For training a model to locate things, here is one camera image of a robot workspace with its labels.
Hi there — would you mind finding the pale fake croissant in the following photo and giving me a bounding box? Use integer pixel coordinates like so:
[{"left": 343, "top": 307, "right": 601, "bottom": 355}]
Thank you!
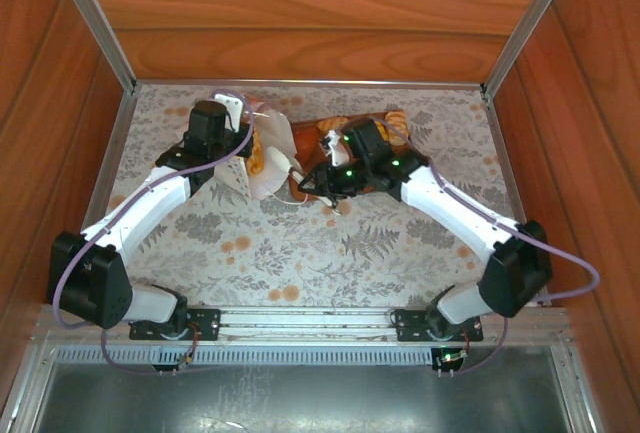
[{"left": 317, "top": 116, "right": 352, "bottom": 137}]

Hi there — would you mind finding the orange fake pastry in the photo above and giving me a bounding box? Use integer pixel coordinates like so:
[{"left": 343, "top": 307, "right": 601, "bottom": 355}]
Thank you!
[{"left": 246, "top": 127, "right": 266, "bottom": 178}]

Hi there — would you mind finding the cartoon animal paper bag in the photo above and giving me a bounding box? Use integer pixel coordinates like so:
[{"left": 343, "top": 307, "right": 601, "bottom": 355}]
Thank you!
[{"left": 212, "top": 96, "right": 347, "bottom": 218}]

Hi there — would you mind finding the brown wooden cutting board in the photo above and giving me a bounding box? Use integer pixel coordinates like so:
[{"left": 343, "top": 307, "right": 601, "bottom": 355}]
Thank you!
[{"left": 289, "top": 110, "right": 416, "bottom": 203}]

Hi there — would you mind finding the floral fern tablecloth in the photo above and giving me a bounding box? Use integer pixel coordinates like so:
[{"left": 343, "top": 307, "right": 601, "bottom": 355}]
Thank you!
[{"left": 82, "top": 83, "right": 544, "bottom": 309}]

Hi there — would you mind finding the circuit board with green light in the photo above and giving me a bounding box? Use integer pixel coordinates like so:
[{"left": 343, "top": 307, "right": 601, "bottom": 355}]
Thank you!
[{"left": 432, "top": 346, "right": 471, "bottom": 370}]

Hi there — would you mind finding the shiny metal sheet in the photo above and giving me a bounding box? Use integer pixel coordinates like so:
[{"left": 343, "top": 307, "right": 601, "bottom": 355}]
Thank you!
[{"left": 34, "top": 362, "right": 571, "bottom": 433}]

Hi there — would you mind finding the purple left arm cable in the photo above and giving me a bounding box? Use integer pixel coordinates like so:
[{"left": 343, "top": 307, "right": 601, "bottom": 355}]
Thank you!
[{"left": 49, "top": 88, "right": 256, "bottom": 377}]

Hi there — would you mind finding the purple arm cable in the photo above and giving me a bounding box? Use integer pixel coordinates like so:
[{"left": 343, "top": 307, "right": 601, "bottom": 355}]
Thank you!
[
  {"left": 372, "top": 117, "right": 601, "bottom": 377},
  {"left": 49, "top": 88, "right": 256, "bottom": 377}
]

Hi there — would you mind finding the aluminium table edge rail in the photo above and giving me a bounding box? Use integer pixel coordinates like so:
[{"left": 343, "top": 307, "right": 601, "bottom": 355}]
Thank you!
[
  {"left": 482, "top": 92, "right": 552, "bottom": 307},
  {"left": 133, "top": 79, "right": 485, "bottom": 91}
]

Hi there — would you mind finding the aluminium frame post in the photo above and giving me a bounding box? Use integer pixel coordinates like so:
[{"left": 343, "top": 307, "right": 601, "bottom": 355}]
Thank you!
[
  {"left": 48, "top": 0, "right": 137, "bottom": 95},
  {"left": 480, "top": 0, "right": 581, "bottom": 98}
]

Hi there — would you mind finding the grey slotted cable duct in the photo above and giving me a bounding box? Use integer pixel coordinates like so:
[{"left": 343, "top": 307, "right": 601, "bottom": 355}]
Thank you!
[{"left": 52, "top": 345, "right": 436, "bottom": 367}]

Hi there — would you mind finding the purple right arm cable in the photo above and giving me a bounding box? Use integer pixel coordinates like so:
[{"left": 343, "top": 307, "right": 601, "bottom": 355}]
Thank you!
[{"left": 372, "top": 117, "right": 601, "bottom": 377}]

